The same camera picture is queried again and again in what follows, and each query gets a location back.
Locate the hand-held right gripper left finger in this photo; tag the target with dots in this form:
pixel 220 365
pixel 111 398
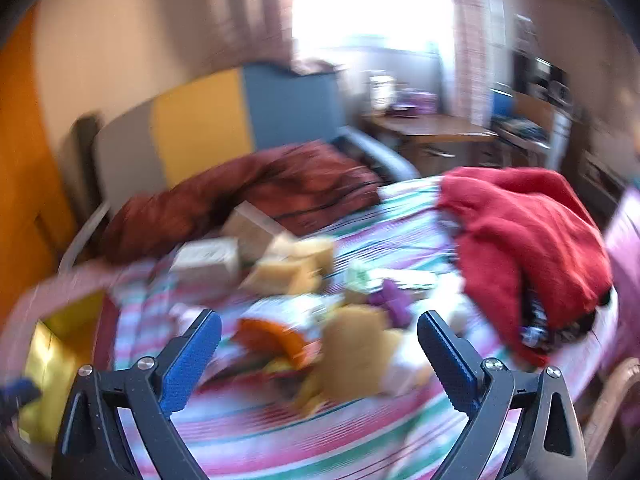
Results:
pixel 192 360

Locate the grey chair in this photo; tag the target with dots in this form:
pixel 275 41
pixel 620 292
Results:
pixel 372 155

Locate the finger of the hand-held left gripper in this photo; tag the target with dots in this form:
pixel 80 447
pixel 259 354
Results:
pixel 22 391

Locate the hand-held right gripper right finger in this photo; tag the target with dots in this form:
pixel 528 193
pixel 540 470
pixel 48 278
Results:
pixel 445 360

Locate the striped bed sheet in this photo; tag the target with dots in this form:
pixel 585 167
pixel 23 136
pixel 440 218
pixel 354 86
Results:
pixel 300 435

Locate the grey yellow blue headboard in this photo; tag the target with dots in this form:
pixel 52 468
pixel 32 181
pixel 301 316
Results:
pixel 200 120

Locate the purple plastic packet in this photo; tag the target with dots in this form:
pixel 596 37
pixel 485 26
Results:
pixel 392 300

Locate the red sweater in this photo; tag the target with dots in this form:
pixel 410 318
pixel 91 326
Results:
pixel 525 240

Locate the maroon padded jacket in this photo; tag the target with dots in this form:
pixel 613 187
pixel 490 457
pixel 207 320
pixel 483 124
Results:
pixel 280 185

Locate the brown cardboard box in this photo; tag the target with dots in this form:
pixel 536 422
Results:
pixel 532 110

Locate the pink cloth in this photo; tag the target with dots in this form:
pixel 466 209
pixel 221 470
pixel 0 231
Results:
pixel 625 260

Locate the wicker chair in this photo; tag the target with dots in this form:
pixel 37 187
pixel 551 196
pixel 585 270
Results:
pixel 615 400

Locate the orange snack packet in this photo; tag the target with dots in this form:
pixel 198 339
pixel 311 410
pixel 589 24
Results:
pixel 280 342

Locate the checked curtain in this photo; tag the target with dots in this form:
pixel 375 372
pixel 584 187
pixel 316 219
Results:
pixel 270 5
pixel 470 45

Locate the purple box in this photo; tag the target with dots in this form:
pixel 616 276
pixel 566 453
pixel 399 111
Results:
pixel 410 105

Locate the orange wooden wardrobe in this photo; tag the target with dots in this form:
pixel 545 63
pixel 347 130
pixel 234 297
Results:
pixel 20 185

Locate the wooden desk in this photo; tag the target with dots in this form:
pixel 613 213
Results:
pixel 430 127

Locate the white bed rail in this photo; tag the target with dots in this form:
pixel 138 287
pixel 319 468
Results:
pixel 82 235

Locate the white box on desk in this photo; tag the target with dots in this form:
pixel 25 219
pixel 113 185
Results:
pixel 381 90

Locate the white soft item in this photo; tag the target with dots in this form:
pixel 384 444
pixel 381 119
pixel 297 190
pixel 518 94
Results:
pixel 406 370

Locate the dark printed cloth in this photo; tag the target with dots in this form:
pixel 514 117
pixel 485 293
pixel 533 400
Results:
pixel 545 330

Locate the blue plastic container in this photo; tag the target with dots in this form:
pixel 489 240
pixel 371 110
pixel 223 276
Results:
pixel 502 102

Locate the pink storage box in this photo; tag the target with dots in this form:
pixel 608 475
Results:
pixel 55 350

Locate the small green white carton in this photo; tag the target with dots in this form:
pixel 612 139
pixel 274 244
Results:
pixel 361 276

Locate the black appliance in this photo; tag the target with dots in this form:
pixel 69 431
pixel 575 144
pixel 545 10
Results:
pixel 542 77

